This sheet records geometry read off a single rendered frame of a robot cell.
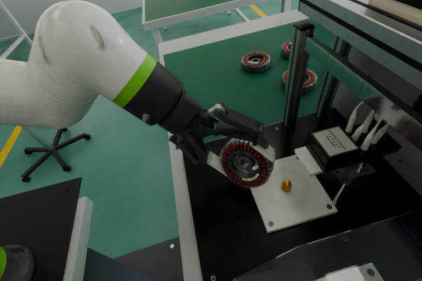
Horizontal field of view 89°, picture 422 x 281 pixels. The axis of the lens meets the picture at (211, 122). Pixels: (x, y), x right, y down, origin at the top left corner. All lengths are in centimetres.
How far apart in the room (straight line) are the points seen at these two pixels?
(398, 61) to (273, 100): 47
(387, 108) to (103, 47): 37
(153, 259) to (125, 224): 29
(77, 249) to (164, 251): 75
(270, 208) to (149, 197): 109
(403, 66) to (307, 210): 31
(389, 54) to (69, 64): 39
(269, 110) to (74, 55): 57
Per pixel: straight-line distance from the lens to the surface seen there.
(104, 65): 31
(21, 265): 67
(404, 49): 34
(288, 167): 56
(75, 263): 64
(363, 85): 39
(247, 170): 47
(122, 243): 147
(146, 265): 136
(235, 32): 122
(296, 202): 52
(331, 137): 45
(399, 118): 36
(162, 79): 33
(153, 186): 153
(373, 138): 49
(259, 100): 76
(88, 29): 31
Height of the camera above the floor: 125
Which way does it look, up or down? 46 degrees down
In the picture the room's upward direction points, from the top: 12 degrees counter-clockwise
